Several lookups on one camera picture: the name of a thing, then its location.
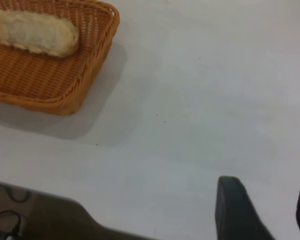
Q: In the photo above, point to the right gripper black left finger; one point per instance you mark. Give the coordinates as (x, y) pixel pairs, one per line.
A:
(235, 215)

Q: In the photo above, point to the orange woven plastic basket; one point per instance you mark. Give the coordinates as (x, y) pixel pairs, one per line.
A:
(40, 80)

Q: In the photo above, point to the striped long bread roll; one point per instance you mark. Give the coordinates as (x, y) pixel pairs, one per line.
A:
(37, 33)

